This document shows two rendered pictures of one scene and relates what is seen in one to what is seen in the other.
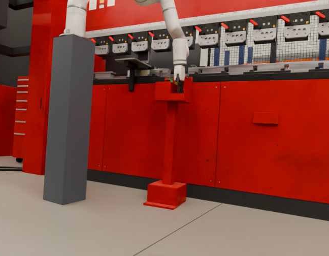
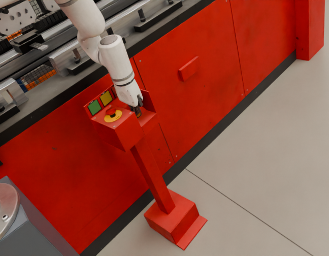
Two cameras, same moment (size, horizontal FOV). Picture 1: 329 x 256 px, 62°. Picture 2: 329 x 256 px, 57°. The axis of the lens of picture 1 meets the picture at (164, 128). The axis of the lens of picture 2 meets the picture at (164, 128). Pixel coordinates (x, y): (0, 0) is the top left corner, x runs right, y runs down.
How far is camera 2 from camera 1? 163 cm
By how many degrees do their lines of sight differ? 64
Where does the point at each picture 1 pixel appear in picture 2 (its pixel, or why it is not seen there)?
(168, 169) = (168, 198)
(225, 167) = (175, 139)
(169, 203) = (194, 220)
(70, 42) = (32, 242)
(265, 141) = (195, 90)
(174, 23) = (101, 18)
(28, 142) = not seen: outside the picture
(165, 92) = (134, 130)
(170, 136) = (154, 169)
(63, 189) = not seen: outside the picture
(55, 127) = not seen: outside the picture
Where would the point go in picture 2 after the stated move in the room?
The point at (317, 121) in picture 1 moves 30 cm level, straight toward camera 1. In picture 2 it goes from (221, 44) to (264, 52)
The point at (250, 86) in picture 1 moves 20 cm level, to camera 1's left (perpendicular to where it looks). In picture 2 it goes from (164, 43) to (150, 64)
